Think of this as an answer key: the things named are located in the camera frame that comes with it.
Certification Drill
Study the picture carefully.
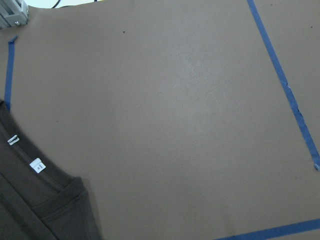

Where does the dark brown t-shirt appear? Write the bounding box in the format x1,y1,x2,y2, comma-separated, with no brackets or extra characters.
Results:
0,102,102,240

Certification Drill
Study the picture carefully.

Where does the aluminium frame post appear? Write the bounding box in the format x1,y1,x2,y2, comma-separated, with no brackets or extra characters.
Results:
0,0,29,30

